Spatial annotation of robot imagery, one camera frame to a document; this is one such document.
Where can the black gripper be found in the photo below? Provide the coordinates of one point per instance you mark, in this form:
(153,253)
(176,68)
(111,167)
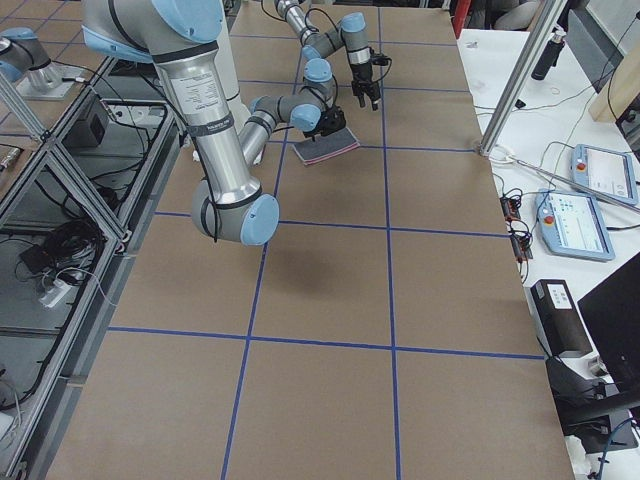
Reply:
(362,75)
(331,123)

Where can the pink and grey towel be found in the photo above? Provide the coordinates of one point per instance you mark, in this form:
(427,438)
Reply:
(319,149)

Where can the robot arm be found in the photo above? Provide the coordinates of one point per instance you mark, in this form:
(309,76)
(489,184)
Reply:
(350,34)
(180,39)

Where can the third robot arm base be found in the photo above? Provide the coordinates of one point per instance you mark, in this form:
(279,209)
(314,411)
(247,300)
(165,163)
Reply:
(25,62)

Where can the small circuit board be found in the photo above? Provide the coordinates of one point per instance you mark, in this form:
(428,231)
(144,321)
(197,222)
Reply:
(510,208)

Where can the black bottle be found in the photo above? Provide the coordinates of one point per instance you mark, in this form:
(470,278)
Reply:
(549,56)

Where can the near teach pendant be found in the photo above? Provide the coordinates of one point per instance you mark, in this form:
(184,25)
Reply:
(571,225)

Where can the teach pendant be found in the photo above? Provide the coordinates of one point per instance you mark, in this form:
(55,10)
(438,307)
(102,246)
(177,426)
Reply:
(606,171)
(571,225)

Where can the black electronics box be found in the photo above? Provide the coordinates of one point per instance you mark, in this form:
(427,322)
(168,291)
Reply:
(89,128)

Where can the far teach pendant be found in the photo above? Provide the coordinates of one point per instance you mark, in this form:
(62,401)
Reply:
(606,171)

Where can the black box with label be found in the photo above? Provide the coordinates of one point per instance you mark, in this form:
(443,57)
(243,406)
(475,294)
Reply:
(561,324)

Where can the black monitor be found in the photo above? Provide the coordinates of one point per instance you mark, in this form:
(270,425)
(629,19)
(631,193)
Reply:
(610,312)

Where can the white power strip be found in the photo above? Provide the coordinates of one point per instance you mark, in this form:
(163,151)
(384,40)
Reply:
(55,293)

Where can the black power adapter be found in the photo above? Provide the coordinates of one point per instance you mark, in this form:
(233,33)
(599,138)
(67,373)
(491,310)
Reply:
(36,259)

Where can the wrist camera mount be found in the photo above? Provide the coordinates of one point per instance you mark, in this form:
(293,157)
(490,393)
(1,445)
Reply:
(380,59)

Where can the aluminium frame post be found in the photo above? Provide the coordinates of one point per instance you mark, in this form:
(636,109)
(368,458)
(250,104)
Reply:
(525,64)

